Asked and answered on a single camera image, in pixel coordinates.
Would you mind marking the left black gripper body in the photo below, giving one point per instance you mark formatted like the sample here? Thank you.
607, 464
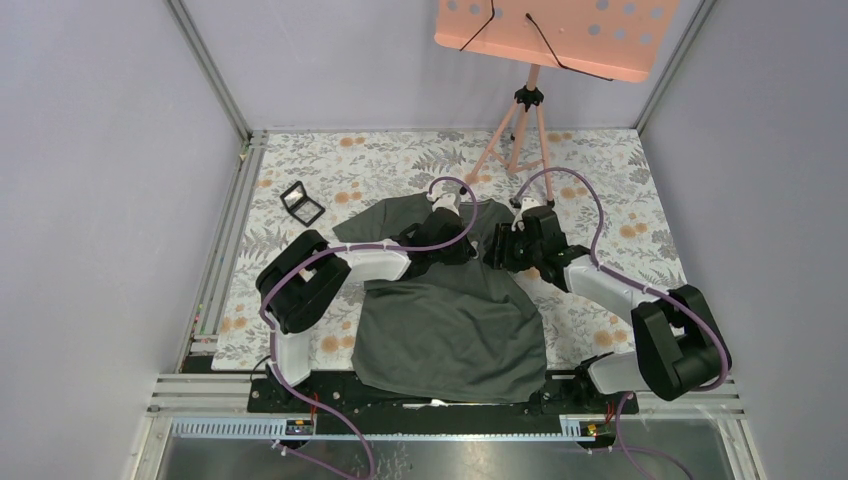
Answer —
454, 254

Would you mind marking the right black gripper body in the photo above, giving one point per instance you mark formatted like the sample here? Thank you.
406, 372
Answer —
513, 249

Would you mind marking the dark green t-shirt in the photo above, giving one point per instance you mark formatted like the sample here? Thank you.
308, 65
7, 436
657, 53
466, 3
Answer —
462, 333

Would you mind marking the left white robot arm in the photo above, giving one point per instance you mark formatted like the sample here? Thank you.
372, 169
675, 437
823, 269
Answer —
297, 288

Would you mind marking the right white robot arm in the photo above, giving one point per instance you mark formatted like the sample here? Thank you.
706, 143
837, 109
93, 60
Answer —
677, 345

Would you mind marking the black brooch display box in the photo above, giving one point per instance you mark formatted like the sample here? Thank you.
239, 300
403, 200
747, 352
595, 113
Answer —
300, 206

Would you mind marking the floral table mat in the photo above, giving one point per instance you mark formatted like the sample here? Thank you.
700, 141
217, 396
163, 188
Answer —
604, 179

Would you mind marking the pink music stand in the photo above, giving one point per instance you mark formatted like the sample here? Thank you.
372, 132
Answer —
613, 40

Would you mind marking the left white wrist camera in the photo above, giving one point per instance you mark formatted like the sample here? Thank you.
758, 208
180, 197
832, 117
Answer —
447, 201

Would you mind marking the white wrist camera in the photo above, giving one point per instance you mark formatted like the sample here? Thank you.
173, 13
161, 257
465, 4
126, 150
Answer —
447, 201
526, 204

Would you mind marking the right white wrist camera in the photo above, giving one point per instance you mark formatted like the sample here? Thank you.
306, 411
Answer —
526, 204

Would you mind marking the slotted cable duct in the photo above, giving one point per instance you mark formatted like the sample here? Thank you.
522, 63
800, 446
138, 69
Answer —
409, 425

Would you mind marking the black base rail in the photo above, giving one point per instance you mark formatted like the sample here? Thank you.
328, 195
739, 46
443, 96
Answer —
343, 396

